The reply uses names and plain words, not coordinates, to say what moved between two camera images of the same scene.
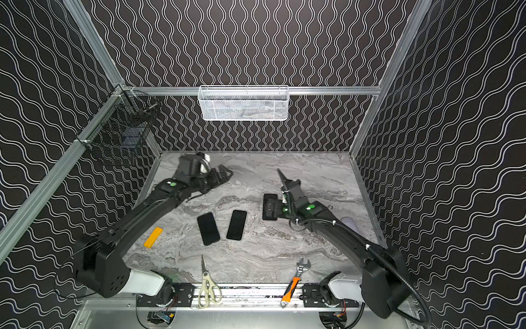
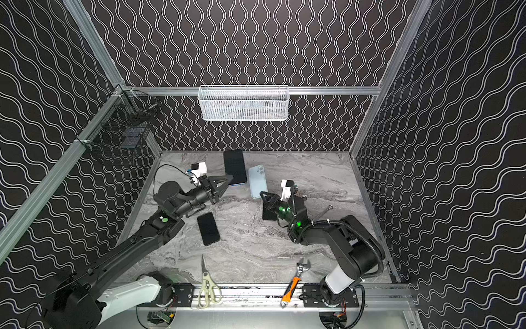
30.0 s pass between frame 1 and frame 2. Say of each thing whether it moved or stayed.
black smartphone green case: moved
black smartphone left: stayed
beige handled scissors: stayed
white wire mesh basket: stayed
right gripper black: moved
